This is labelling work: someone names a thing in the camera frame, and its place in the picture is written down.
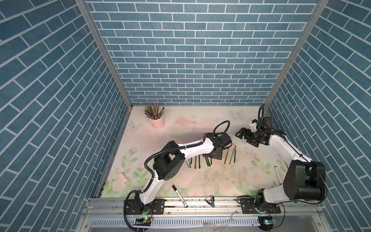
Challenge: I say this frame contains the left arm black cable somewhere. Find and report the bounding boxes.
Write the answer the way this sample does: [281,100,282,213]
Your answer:
[123,120,232,232]

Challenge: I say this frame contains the black binder clip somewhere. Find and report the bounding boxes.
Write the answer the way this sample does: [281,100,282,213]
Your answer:
[205,195,215,208]

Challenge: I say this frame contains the pink metal pencil cup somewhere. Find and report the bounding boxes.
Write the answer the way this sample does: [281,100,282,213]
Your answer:
[149,115,165,130]

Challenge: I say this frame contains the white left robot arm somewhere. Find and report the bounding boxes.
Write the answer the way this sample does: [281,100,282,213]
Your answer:
[135,132,232,206]

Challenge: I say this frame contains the green white marker pen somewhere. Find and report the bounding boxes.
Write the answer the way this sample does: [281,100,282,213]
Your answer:
[274,166,282,185]

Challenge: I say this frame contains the aluminium corner frame post right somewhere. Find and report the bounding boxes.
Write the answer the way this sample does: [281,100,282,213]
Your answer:
[264,0,329,108]

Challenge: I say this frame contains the coloured pencils bundle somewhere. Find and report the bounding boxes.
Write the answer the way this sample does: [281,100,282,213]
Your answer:
[145,103,165,120]

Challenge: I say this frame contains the silver carving knife leftmost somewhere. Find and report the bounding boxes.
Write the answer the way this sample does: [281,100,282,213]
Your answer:
[185,159,191,168]

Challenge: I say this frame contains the silver carving knife capped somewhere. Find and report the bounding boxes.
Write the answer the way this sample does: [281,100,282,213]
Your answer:
[229,146,236,165]

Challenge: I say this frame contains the aluminium corner frame post left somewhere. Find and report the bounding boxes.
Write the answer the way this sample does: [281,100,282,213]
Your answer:
[75,0,132,110]

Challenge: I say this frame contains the aluminium corner frame post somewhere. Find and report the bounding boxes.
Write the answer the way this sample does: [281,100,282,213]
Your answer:
[75,0,132,110]
[264,0,329,108]

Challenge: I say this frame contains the aluminium front rail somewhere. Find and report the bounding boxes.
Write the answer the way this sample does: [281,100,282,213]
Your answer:
[76,197,331,232]

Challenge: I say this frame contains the pink eraser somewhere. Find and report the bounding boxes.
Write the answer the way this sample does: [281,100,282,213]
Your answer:
[118,173,128,184]

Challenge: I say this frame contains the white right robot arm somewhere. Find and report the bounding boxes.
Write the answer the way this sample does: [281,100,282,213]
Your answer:
[235,117,327,206]

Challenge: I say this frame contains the black marker pen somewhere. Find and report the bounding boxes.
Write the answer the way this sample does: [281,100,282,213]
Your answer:
[172,185,188,208]

